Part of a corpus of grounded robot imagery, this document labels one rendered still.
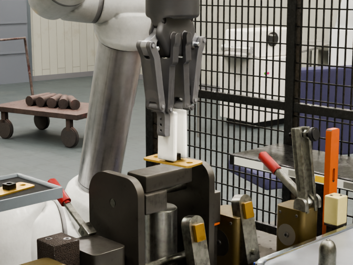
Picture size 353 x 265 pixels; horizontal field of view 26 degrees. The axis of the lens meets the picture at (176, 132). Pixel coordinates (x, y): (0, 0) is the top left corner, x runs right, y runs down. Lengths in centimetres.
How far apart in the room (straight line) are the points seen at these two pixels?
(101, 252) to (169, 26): 40
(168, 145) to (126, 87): 61
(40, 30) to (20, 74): 78
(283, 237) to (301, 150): 19
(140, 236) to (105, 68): 51
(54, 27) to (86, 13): 1070
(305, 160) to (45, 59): 1073
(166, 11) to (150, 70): 8
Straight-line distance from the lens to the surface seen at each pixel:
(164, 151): 108
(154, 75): 103
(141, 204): 124
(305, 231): 159
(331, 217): 164
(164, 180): 130
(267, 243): 244
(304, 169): 156
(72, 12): 153
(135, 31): 159
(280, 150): 221
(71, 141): 711
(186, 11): 104
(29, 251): 181
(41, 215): 181
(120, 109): 169
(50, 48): 1223
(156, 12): 104
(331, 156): 164
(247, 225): 146
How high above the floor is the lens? 150
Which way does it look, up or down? 11 degrees down
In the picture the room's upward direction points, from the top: straight up
